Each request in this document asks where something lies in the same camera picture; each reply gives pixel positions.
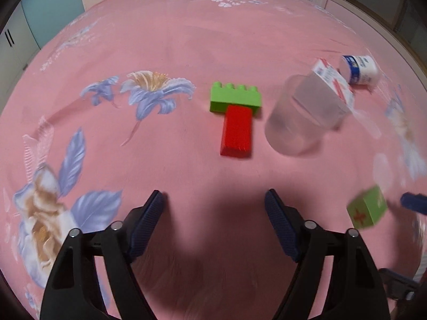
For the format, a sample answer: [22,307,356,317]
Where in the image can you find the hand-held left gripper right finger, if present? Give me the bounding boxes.
[264,189,391,320]

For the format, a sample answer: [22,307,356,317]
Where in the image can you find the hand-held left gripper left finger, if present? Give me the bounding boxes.
[40,190,165,320]

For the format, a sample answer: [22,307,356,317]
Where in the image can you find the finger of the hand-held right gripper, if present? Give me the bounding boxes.
[378,268,420,302]
[400,192,427,213]

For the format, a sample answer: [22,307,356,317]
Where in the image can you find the green box with red mark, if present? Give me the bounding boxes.
[346,186,388,230]

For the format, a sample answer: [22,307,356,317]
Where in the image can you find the white box with red stripes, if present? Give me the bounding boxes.
[312,58,355,111]

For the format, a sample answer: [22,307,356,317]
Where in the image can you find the pink floral blanket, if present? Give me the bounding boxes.
[0,0,427,320]

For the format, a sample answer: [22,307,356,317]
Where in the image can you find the red toy block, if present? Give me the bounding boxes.
[220,104,253,158]

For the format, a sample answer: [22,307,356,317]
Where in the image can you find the clear plastic cup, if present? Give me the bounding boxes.
[265,74,352,157]

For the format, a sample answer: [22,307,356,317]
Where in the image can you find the green toy brick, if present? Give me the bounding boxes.
[209,81,263,117]

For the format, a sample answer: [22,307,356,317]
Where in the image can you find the white bottle with blue label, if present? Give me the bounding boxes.
[339,54,381,86]

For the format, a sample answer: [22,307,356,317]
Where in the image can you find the white wardrobe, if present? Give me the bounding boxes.
[0,2,41,74]

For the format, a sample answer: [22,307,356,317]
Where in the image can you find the window with dark frame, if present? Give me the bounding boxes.
[347,0,427,52]

